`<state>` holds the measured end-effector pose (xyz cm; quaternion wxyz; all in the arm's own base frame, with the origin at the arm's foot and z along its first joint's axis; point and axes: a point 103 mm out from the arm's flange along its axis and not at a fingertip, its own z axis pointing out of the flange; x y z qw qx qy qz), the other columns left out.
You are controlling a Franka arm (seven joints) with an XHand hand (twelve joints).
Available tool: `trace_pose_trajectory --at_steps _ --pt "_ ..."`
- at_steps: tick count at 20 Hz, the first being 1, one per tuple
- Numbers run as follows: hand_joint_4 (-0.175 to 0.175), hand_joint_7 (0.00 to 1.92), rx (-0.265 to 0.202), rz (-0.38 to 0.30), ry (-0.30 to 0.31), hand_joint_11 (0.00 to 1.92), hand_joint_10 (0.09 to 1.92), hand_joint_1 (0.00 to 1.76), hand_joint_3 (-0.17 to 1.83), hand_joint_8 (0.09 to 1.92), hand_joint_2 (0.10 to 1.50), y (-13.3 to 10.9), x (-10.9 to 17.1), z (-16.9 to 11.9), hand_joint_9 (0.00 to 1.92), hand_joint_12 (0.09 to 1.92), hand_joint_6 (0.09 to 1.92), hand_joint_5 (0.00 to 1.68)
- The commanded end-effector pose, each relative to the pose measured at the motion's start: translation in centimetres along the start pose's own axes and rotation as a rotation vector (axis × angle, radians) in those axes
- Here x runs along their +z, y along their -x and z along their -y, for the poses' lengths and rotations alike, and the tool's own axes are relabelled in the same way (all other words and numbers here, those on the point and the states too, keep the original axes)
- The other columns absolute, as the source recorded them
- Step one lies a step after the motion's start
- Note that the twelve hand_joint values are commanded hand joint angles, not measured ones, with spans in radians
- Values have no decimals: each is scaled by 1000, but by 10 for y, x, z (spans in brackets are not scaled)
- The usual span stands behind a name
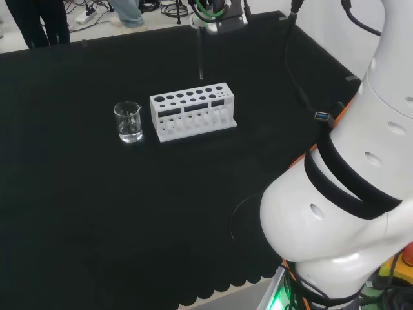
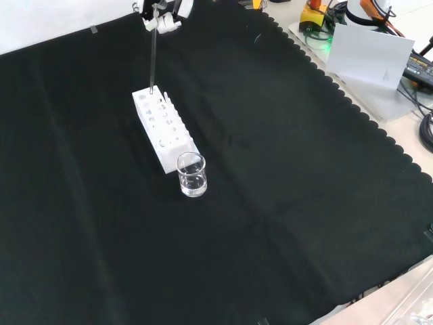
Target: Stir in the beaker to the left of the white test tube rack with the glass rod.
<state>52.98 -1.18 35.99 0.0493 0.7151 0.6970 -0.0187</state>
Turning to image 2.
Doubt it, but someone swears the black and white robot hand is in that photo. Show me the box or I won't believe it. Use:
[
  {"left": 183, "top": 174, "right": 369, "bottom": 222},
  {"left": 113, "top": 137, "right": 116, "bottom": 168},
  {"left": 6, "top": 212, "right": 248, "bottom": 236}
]
[{"left": 132, "top": 0, "right": 194, "bottom": 35}]

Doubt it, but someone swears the clear glass rod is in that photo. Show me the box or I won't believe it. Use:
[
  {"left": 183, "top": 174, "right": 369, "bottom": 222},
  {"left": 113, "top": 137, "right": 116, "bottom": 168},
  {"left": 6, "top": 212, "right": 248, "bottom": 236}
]
[{"left": 147, "top": 3, "right": 160, "bottom": 95}]

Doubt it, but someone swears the white test tube rack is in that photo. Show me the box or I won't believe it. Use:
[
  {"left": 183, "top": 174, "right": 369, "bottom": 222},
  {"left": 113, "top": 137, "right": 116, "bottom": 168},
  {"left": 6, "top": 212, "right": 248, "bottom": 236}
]
[{"left": 131, "top": 85, "right": 200, "bottom": 175}]

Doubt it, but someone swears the small clear glass beaker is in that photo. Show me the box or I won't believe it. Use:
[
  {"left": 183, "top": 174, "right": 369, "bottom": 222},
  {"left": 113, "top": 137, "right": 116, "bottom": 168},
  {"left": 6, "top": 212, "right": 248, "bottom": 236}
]
[{"left": 175, "top": 152, "right": 208, "bottom": 199}]

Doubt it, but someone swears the yellow stop button box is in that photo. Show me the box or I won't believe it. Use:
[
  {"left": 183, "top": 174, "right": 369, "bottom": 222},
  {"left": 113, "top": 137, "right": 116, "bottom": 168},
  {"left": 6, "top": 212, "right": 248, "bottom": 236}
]
[{"left": 301, "top": 0, "right": 328, "bottom": 33}]

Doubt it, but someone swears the pale grey board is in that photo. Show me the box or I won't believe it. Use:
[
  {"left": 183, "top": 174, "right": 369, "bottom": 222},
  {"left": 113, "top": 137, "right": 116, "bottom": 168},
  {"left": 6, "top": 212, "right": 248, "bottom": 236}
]
[{"left": 325, "top": 22, "right": 416, "bottom": 91}]

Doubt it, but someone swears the black bench cloth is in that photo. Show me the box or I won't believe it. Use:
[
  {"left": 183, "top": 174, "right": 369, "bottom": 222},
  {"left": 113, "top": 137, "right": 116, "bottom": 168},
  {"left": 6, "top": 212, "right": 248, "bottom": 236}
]
[{"left": 0, "top": 0, "right": 433, "bottom": 325}]

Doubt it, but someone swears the black power adapter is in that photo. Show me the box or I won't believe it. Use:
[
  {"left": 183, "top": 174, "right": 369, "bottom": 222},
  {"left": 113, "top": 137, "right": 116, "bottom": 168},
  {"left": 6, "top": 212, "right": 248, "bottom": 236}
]
[{"left": 401, "top": 49, "right": 433, "bottom": 89}]

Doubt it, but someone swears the clear plastic box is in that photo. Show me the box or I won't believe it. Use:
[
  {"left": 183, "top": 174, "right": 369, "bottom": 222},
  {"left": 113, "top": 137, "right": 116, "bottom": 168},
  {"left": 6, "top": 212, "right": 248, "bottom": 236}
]
[{"left": 380, "top": 267, "right": 433, "bottom": 325}]

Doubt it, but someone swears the green cable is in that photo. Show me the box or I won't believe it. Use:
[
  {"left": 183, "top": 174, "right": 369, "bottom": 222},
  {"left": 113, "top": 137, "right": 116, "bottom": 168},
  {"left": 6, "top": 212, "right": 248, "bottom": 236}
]
[{"left": 304, "top": 28, "right": 334, "bottom": 52}]

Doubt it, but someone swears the orange cable bundle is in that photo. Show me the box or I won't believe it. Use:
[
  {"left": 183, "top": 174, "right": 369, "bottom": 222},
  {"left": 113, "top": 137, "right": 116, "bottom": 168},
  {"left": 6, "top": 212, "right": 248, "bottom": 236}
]
[{"left": 359, "top": 0, "right": 407, "bottom": 37}]

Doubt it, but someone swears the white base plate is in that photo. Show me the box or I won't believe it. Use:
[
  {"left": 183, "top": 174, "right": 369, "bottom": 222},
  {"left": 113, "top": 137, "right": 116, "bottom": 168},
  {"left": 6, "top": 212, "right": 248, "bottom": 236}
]
[{"left": 287, "top": 19, "right": 422, "bottom": 122}]

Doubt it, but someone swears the black coiled cable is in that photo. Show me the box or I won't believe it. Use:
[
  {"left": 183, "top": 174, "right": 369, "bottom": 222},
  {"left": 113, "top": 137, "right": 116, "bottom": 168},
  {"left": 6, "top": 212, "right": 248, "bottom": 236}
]
[{"left": 418, "top": 111, "right": 433, "bottom": 153}]

